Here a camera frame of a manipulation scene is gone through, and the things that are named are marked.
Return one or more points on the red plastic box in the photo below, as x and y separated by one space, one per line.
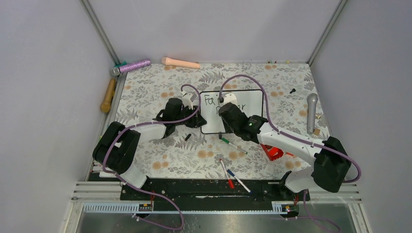
272 153

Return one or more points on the peach toy microphone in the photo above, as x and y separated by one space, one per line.
179 63

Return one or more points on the floral table mat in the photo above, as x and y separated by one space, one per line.
144 92

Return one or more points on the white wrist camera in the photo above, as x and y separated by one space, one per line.
187 99
228 98

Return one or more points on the blue capped marker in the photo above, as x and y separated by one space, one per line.
239 181

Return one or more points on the gold toy microphone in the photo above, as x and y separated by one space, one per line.
107 100

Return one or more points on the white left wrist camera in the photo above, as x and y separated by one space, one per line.
187 99

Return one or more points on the red capped marker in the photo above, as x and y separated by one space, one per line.
231 185

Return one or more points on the green capped marker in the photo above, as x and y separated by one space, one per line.
234 146

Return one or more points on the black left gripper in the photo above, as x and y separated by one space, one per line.
197 121

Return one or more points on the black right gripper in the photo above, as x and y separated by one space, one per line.
227 128

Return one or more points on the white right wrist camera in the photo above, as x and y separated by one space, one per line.
228 98

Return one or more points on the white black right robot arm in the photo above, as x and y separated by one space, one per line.
328 162

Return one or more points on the silver toy microphone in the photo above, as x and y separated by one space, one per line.
312 100

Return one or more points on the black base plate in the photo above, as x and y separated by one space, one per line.
204 194

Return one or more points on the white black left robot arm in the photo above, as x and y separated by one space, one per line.
116 149

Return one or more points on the small wooden cube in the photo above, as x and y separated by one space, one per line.
317 131

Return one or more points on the small black-framed whiteboard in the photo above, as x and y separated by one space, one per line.
249 101

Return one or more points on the purple glitter microphone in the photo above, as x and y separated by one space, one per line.
127 67

